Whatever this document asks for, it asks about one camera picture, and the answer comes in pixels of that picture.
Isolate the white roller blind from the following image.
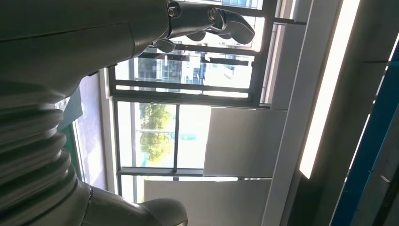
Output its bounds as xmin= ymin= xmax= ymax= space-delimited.
xmin=203 ymin=107 xmax=288 ymax=179
xmin=143 ymin=179 xmax=272 ymax=226

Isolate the blue ceiling beam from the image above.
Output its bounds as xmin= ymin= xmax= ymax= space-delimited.
xmin=328 ymin=40 xmax=399 ymax=226

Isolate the green tree outside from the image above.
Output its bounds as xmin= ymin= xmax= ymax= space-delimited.
xmin=138 ymin=103 xmax=174 ymax=163

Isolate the black ceiling rail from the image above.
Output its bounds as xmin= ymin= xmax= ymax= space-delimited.
xmin=372 ymin=173 xmax=399 ymax=226

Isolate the dark window frame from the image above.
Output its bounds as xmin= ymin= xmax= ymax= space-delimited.
xmin=112 ymin=99 xmax=272 ymax=204
xmin=107 ymin=0 xmax=308 ymax=109

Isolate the long rectangular ceiling light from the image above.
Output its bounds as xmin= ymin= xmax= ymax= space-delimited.
xmin=298 ymin=0 xmax=361 ymax=180

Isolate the left arm ribbed grey sleeve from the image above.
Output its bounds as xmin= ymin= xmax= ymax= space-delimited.
xmin=0 ymin=81 xmax=79 ymax=226

